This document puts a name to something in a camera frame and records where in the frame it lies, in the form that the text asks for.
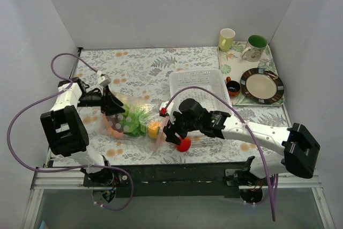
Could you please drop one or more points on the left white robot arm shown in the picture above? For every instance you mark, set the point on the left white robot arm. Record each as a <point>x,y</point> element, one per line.
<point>66,133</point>

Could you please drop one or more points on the green interior floral mug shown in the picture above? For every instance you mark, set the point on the green interior floral mug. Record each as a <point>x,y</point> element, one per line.
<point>254,48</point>

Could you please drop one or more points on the yellow green mug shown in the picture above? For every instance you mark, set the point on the yellow green mug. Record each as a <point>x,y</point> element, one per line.
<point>226,39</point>

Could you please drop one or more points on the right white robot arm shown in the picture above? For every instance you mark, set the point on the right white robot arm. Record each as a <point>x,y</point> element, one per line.
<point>293,150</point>

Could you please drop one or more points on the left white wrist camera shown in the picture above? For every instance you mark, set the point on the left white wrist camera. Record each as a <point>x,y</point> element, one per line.
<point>103,79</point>

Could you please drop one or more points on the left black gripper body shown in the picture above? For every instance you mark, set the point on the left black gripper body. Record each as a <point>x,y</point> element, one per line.
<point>106,100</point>

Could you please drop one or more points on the striped rim ceramic plate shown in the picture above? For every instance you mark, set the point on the striped rim ceramic plate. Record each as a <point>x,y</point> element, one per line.
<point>262,86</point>

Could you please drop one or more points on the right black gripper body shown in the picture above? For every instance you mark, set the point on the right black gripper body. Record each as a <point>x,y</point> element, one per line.
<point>174,128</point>

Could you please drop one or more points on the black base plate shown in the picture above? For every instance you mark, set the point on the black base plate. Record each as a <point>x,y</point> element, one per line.
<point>231,190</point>

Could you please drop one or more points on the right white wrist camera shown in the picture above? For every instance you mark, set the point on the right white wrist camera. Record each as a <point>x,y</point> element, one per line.
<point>165,112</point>

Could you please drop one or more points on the aluminium frame rail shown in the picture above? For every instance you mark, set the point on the aluminium frame rail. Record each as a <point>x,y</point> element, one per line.
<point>53,178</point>

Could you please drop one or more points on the floral serving tray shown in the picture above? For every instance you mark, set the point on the floral serving tray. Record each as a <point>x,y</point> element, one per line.
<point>231,65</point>

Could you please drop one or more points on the white plastic basket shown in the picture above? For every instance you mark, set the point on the white plastic basket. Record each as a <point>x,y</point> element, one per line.
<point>210,79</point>

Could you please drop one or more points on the red fake strawberry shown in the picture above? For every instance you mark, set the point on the red fake strawberry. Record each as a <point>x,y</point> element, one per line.
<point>184,145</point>

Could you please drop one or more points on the clear zip top bag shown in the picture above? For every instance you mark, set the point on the clear zip top bag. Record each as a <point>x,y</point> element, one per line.
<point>153,115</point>

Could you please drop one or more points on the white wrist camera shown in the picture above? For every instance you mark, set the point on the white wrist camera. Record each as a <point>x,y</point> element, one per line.
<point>103,79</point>
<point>165,112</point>

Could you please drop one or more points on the orange fake fruit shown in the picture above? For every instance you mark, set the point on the orange fake fruit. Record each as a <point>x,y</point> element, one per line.
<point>153,129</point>

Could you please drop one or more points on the floral table mat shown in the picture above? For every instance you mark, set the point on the floral table mat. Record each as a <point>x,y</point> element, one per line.
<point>144,73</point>

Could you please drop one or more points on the green fake lettuce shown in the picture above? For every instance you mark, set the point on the green fake lettuce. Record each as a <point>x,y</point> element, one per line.
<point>135,120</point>

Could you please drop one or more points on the small brown cup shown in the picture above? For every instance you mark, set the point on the small brown cup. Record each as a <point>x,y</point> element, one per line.
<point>233,87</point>

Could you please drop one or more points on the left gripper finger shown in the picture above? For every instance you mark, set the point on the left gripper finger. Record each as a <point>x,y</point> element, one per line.
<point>111,100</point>
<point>110,111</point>

